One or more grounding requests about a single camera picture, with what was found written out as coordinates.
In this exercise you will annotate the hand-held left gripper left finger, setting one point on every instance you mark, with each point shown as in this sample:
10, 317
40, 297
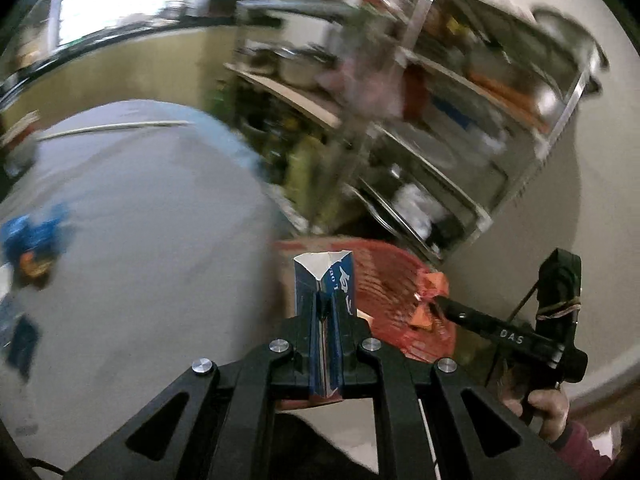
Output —
316, 345

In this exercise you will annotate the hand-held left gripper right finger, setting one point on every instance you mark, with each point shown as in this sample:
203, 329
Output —
336, 345

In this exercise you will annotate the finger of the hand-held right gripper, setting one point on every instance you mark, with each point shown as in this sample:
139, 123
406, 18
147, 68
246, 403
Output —
462, 316

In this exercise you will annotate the orange wrapper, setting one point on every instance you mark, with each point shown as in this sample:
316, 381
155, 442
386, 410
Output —
430, 285

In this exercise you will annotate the blue drink carton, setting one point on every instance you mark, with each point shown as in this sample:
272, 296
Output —
325, 270

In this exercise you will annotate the red plastic basket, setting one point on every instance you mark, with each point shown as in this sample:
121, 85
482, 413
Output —
385, 280

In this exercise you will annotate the blue snack wrapper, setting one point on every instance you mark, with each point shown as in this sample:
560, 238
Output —
35, 240

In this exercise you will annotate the person's right forearm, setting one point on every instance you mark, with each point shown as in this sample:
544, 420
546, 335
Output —
582, 455

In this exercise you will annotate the person's right hand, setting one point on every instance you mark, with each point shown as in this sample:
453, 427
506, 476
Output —
549, 407

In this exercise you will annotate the white plastic bag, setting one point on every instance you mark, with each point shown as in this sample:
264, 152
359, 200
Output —
415, 207

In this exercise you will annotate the metal shelf rack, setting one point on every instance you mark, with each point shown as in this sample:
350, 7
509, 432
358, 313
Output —
565, 110

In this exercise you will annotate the light blue tablecloth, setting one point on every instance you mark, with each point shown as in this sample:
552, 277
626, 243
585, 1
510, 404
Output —
225, 130

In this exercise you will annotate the pink plastic bag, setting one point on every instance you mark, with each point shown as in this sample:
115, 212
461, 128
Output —
357, 85

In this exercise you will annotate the large steel pot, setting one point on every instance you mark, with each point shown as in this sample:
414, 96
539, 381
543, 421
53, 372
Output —
302, 70

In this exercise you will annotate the large steel basin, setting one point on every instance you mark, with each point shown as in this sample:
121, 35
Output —
565, 30

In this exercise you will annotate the long white stick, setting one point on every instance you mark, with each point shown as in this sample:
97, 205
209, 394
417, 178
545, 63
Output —
115, 128

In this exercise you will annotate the dark blue packet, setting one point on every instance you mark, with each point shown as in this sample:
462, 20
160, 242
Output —
20, 335

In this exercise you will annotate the dark microwave oven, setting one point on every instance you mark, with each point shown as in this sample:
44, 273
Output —
240, 2

